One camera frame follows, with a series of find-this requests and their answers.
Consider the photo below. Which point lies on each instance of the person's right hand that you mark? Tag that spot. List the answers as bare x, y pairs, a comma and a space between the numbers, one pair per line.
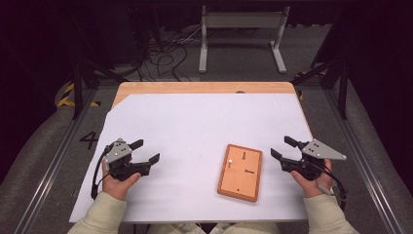
313, 188

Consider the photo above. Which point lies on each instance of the orange wooden box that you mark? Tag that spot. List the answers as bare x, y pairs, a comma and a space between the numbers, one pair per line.
240, 180

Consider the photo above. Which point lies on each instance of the person's right leg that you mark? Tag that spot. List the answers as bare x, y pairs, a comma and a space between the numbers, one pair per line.
243, 229

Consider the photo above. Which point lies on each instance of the white paper sheet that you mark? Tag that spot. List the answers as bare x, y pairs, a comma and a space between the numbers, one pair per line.
195, 130

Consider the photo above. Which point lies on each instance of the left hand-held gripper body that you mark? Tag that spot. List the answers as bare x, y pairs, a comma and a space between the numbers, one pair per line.
118, 152

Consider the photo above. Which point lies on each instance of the aluminium floor rail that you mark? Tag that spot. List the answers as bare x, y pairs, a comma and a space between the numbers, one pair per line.
55, 162
363, 162

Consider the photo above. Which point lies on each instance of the person's left hand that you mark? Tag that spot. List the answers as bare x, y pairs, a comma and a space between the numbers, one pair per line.
115, 188

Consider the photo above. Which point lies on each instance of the black metal stand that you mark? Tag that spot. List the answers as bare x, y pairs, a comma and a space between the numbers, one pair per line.
342, 91
77, 87

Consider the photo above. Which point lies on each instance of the person's left leg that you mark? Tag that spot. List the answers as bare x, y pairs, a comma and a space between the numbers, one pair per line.
181, 229

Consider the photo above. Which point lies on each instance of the yellow black hazard tape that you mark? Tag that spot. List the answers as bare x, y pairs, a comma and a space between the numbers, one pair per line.
301, 96
66, 94

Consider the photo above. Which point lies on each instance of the person's leg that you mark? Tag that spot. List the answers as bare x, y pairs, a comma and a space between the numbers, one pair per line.
243, 229
181, 229

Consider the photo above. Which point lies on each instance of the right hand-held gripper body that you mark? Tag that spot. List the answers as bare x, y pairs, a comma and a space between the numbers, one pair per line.
319, 151

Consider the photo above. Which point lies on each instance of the white metal stand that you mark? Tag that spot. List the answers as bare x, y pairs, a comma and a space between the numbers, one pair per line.
242, 20

